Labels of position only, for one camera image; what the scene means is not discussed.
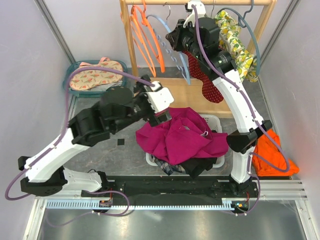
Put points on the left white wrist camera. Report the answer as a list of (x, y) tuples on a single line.
[(158, 96)]

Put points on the light blue hanger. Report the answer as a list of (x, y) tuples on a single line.
[(181, 64)]

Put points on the orange plastic hanger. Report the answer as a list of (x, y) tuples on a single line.
[(136, 38)]

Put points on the slate blue hanger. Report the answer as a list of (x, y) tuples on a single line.
[(243, 24)]

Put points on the lemon print garment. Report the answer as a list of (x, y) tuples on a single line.
[(246, 62)]

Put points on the black pleated skirt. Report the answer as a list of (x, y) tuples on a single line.
[(195, 166)]

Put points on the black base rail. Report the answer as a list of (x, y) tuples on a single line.
[(208, 189)]

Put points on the wooden clothes rack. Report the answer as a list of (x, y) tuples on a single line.
[(189, 95)]

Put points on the white perforated basket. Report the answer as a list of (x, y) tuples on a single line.
[(214, 124)]

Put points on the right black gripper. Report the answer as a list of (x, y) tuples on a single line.
[(175, 36)]

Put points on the red polka dot skirt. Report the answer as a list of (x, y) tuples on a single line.
[(209, 91)]

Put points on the small black floor square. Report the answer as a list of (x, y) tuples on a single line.
[(120, 141)]

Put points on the floral pink cloth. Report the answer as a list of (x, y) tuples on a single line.
[(97, 80)]

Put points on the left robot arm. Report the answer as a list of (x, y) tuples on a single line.
[(118, 108)]

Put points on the white cable duct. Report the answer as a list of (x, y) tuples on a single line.
[(97, 204)]

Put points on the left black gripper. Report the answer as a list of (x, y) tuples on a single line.
[(155, 120)]

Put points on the magenta skirt grey lining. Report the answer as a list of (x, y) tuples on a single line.
[(187, 135)]

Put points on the navy plaid skirt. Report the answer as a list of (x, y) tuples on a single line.
[(168, 168)]

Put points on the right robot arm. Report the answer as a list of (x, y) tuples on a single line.
[(201, 41)]

